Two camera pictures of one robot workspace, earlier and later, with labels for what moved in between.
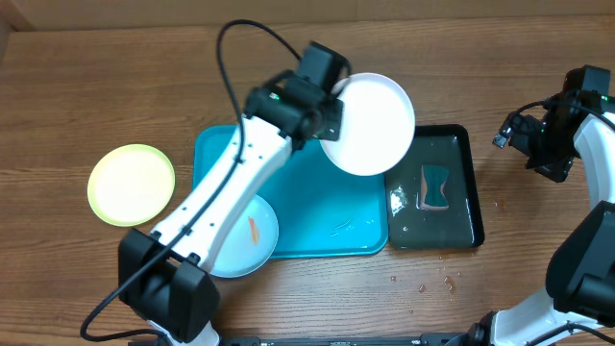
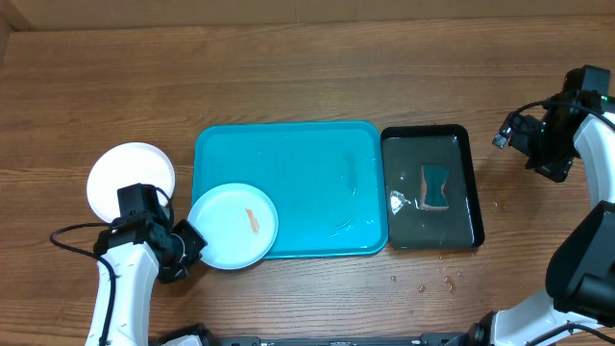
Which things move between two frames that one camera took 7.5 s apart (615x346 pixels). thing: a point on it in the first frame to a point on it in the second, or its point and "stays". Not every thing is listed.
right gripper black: [556, 170] stays
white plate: [377, 128] to [124, 165]
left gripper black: [334, 110] to [193, 242]
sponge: [432, 195] stays
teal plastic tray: [320, 210] stays
